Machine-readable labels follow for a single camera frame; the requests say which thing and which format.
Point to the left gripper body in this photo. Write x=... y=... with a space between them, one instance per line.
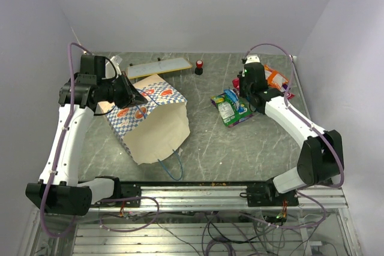
x=116 y=90

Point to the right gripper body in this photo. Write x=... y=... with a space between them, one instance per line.
x=244 y=88

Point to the orange snack packet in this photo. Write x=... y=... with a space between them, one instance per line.
x=275 y=79

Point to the checkered paper bag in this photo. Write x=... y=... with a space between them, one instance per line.
x=154 y=131

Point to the green snack packet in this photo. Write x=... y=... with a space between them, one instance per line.
x=224 y=106

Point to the pink snack packet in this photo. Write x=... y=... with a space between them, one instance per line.
x=235 y=83

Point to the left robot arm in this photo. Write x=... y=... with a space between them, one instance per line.
x=58 y=189

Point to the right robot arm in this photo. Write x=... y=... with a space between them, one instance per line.
x=321 y=155

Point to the yellow framed whiteboard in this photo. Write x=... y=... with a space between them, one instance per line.
x=158 y=67

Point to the red black stamp knob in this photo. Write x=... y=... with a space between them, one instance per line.
x=199 y=67

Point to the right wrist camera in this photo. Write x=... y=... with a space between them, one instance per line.
x=250 y=59

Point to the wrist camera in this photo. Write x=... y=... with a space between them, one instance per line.
x=116 y=59
x=250 y=59

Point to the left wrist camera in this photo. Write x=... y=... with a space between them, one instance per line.
x=116 y=59

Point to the aluminium mounting rail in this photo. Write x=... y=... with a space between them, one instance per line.
x=178 y=198

